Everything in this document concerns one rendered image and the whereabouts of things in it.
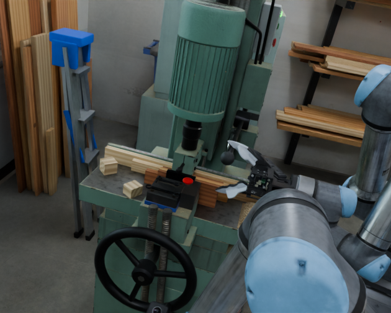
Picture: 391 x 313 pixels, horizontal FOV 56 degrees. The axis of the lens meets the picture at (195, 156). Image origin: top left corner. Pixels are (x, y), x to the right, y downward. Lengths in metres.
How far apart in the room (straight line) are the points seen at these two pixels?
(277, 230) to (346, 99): 3.12
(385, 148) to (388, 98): 0.17
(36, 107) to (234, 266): 2.00
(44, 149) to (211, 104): 1.69
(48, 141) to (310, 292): 2.21
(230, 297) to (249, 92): 0.76
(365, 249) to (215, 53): 0.61
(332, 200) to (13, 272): 1.70
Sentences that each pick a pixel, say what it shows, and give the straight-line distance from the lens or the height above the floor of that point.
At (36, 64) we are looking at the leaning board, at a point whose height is 0.89.
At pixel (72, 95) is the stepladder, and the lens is 1.95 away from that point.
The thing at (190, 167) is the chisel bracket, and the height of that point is 0.99.
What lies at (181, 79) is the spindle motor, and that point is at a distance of 1.05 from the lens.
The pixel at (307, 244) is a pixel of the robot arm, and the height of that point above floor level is 1.30.
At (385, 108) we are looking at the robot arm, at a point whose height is 1.34.
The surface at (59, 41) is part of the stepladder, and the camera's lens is 1.92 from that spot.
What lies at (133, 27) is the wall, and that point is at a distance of 3.54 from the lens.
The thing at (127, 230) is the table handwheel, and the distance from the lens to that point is 0.97.
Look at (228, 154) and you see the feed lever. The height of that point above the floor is 1.17.
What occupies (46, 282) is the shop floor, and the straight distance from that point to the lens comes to 2.15.
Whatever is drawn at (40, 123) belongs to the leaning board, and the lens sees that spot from 2.51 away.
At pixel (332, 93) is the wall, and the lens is 3.53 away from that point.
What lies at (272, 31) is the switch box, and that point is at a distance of 1.34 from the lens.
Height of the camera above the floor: 1.57
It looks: 27 degrees down
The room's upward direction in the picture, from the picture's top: 11 degrees clockwise
